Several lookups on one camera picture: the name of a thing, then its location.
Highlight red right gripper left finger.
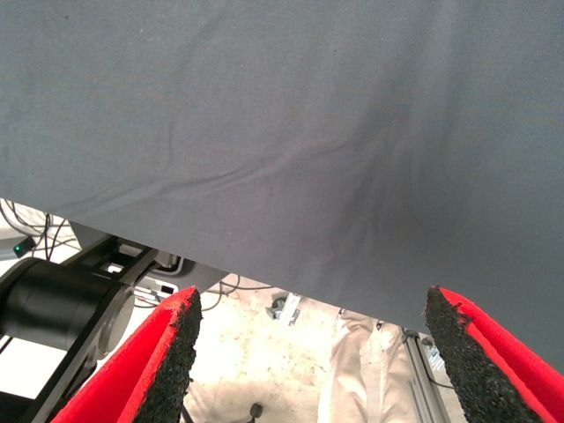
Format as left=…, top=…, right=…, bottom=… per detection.
left=50, top=285, right=204, bottom=423

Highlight beige trouser leg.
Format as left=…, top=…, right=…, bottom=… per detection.
left=316, top=308, right=427, bottom=423

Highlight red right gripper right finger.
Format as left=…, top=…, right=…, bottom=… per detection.
left=424, top=284, right=564, bottom=423

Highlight dark grey table cloth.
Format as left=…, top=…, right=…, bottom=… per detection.
left=0, top=0, right=564, bottom=371

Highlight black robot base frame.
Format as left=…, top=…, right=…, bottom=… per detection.
left=56, top=233, right=226, bottom=308

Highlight thin black floor cables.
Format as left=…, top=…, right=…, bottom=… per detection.
left=0, top=198, right=80, bottom=261

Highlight black swivel chair base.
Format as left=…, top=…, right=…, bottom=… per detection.
left=182, top=399, right=265, bottom=423

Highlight small black box green light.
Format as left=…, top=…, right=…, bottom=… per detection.
left=12, top=235, right=37, bottom=259

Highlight grey panel with port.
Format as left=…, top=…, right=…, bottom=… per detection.
left=131, top=280, right=180, bottom=306

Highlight grey caster wheel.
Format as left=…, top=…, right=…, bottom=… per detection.
left=265, top=293, right=305, bottom=328

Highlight black cylindrical robot torso joint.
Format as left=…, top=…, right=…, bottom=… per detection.
left=0, top=257, right=137, bottom=423

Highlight aluminium profile piece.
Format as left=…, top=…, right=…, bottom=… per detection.
left=401, top=328, right=455, bottom=423

